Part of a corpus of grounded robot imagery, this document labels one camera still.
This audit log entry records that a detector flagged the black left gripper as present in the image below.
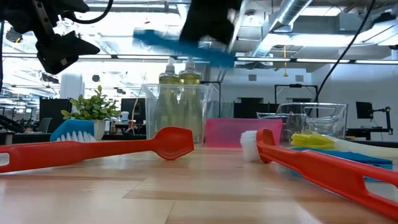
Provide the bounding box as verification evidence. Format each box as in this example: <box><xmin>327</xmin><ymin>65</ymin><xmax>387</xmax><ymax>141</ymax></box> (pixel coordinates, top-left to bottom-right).
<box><xmin>0</xmin><ymin>0</ymin><xmax>101</xmax><ymax>75</ymax></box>

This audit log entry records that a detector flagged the clear yellow soap pump bottle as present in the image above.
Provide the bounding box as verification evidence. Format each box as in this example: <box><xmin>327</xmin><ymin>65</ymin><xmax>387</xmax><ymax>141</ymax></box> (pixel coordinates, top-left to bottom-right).
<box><xmin>155</xmin><ymin>57</ymin><xmax>183</xmax><ymax>142</ymax></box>
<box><xmin>178</xmin><ymin>55</ymin><xmax>205</xmax><ymax>142</ymax></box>

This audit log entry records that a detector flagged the blue dish brush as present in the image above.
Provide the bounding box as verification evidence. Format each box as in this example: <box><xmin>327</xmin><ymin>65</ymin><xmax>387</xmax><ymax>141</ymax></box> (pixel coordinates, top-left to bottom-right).
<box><xmin>49</xmin><ymin>119</ymin><xmax>97</xmax><ymax>144</ymax></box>

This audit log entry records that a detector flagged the red dish brush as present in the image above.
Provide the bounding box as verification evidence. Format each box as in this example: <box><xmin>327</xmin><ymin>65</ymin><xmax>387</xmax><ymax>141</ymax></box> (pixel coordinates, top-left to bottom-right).
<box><xmin>239</xmin><ymin>127</ymin><xmax>398</xmax><ymax>222</ymax></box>
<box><xmin>0</xmin><ymin>126</ymin><xmax>195</xmax><ymax>174</ymax></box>

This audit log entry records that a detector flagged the yellow-green dish brush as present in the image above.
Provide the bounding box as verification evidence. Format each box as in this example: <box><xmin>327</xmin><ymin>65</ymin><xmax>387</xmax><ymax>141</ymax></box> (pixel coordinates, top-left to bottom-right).
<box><xmin>290</xmin><ymin>132</ymin><xmax>398</xmax><ymax>158</ymax></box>

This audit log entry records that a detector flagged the black monitor on arm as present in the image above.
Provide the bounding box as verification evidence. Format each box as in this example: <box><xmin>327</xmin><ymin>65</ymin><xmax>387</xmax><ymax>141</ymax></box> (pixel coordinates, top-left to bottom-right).
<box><xmin>355</xmin><ymin>101</ymin><xmax>394</xmax><ymax>136</ymax></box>

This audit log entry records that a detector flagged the black ceiling spotlight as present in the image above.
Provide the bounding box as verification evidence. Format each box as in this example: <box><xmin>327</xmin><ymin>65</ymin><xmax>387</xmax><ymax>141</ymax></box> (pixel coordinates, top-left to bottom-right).
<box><xmin>4</xmin><ymin>27</ymin><xmax>24</xmax><ymax>44</ymax></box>

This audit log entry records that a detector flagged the green potted plant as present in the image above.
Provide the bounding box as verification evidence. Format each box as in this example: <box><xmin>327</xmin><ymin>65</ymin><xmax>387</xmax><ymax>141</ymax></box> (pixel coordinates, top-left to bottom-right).
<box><xmin>60</xmin><ymin>84</ymin><xmax>122</xmax><ymax>141</ymax></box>

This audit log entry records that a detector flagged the black cabinet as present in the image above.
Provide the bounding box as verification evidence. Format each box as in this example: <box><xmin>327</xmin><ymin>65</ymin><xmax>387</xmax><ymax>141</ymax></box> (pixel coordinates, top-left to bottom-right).
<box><xmin>39</xmin><ymin>98</ymin><xmax>74</xmax><ymax>134</ymax></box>

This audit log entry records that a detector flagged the grey office chair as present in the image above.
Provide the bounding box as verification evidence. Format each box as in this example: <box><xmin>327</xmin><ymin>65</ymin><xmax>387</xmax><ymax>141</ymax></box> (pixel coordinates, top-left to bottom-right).
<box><xmin>37</xmin><ymin>117</ymin><xmax>53</xmax><ymax>134</ymax></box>

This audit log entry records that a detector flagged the black computer monitor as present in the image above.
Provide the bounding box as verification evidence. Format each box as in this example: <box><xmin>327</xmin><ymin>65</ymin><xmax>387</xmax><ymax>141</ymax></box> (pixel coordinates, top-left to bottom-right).
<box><xmin>120</xmin><ymin>98</ymin><xmax>147</xmax><ymax>126</ymax></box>

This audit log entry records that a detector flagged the yellow hanging pendant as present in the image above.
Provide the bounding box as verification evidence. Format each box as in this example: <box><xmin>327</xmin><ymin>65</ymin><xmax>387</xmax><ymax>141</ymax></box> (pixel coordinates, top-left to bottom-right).
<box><xmin>282</xmin><ymin>45</ymin><xmax>289</xmax><ymax>78</ymax></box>

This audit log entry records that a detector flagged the tall clear plastic bin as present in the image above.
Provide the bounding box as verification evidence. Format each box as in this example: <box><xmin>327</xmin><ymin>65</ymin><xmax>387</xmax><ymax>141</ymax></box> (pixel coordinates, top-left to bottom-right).
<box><xmin>143</xmin><ymin>83</ymin><xmax>213</xmax><ymax>147</ymax></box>

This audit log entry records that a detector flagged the red translucent plastic bin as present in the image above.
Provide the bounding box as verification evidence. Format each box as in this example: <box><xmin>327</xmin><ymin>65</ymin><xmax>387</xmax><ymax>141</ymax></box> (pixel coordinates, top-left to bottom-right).
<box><xmin>204</xmin><ymin>117</ymin><xmax>284</xmax><ymax>149</ymax></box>

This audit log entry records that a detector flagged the black desk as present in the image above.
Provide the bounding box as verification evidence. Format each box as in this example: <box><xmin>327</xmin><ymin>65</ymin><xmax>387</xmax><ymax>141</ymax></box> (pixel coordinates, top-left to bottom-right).
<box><xmin>345</xmin><ymin>126</ymin><xmax>395</xmax><ymax>141</ymax></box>

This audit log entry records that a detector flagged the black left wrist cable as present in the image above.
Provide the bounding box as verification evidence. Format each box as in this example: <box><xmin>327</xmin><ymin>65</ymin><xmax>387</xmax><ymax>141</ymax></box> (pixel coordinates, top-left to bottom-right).
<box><xmin>73</xmin><ymin>0</ymin><xmax>114</xmax><ymax>25</ymax></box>

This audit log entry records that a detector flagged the black metal rack frame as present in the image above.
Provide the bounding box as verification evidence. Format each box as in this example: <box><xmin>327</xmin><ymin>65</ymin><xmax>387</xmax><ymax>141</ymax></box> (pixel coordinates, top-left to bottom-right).
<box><xmin>273</xmin><ymin>83</ymin><xmax>320</xmax><ymax>105</ymax></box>

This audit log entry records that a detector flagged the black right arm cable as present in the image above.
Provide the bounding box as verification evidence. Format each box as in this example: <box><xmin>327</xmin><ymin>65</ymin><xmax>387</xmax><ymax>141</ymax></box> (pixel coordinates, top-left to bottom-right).
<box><xmin>306</xmin><ymin>0</ymin><xmax>377</xmax><ymax>118</ymax></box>

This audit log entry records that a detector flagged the clear plastic bin with handles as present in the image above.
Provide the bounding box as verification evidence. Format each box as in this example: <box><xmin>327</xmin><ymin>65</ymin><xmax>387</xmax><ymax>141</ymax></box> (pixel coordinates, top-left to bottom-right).
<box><xmin>256</xmin><ymin>101</ymin><xmax>349</xmax><ymax>147</ymax></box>

